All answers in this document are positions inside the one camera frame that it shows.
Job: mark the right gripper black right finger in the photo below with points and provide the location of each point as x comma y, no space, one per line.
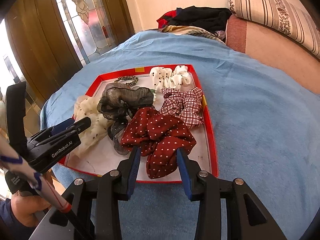
246,216

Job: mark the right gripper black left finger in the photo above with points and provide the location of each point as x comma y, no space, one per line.
94,210

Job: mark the cream organza dotted scrunchie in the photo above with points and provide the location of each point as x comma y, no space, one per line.
86,106

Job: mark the black sheer dotted scrunchie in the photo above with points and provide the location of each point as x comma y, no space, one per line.
120,102

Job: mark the dark red polka dot scrunchie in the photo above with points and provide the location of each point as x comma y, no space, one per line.
158,136

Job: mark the red white plaid scrunchie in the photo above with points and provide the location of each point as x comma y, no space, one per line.
184,105

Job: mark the white cherry print scrunchie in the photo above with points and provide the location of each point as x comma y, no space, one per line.
167,78

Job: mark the person's left hand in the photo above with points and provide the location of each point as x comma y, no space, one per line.
24,208

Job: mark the light blue blanket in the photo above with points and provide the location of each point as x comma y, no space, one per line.
266,125

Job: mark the wooden glass panel door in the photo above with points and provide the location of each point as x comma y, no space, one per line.
52,40

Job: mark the red cardboard tray box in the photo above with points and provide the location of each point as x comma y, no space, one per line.
102,157

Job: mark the pink quilted bolster cushion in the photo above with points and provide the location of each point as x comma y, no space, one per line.
275,50

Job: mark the floral patterned bedsheet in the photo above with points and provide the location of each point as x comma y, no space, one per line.
194,31

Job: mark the black and red clothes pile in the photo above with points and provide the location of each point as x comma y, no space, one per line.
209,19

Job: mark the striped floral pillow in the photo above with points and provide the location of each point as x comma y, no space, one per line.
281,16

